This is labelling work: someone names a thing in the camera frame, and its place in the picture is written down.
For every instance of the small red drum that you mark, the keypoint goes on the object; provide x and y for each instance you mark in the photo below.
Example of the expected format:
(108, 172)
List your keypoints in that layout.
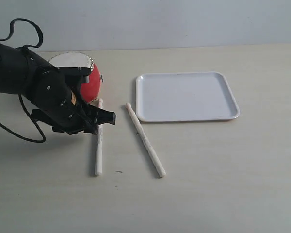
(92, 82)

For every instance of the white square plastic tray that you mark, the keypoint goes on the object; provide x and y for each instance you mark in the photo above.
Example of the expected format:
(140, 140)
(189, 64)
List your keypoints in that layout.
(184, 97)

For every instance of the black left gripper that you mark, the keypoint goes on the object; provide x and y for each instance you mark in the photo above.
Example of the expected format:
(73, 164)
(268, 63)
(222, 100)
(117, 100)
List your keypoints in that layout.
(61, 105)

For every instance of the wooden drumstick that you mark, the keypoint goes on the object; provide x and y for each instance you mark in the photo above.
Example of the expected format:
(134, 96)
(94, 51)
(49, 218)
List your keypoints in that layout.
(98, 162)
(151, 152)

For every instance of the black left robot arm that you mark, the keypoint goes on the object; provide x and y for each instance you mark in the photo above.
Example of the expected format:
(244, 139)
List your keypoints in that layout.
(19, 69)

